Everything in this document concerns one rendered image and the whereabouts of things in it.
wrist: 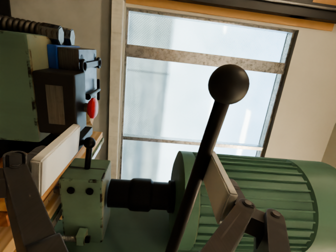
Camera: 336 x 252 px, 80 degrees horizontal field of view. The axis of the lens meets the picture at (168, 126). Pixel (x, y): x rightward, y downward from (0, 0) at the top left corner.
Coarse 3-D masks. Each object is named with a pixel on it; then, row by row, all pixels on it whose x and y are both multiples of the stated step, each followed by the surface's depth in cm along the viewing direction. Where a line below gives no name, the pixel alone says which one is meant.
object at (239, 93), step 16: (224, 64) 17; (208, 80) 18; (224, 80) 16; (240, 80) 16; (224, 96) 17; (240, 96) 17; (224, 112) 18; (208, 128) 19; (208, 144) 19; (208, 160) 20; (192, 176) 20; (192, 192) 21; (176, 224) 22; (176, 240) 23
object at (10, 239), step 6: (84, 150) 52; (78, 156) 48; (0, 228) 27; (6, 228) 27; (0, 234) 26; (6, 234) 27; (0, 240) 26; (6, 240) 26; (12, 240) 26; (0, 246) 25; (6, 246) 25; (12, 246) 26
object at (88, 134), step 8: (88, 128) 37; (48, 136) 33; (56, 136) 33; (80, 136) 34; (88, 136) 37; (16, 144) 29; (24, 144) 30; (32, 144) 30; (40, 144) 30; (80, 144) 33
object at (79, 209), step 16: (80, 160) 38; (96, 160) 38; (64, 176) 33; (80, 176) 33; (96, 176) 34; (64, 192) 33; (80, 192) 33; (96, 192) 34; (64, 208) 34; (80, 208) 34; (96, 208) 35; (64, 224) 36; (80, 224) 36; (96, 224) 36; (96, 240) 37
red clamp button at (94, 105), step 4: (92, 100) 28; (96, 100) 29; (88, 104) 28; (92, 104) 28; (96, 104) 29; (88, 108) 28; (92, 108) 28; (96, 108) 29; (88, 112) 28; (92, 112) 28; (96, 112) 29; (92, 116) 28
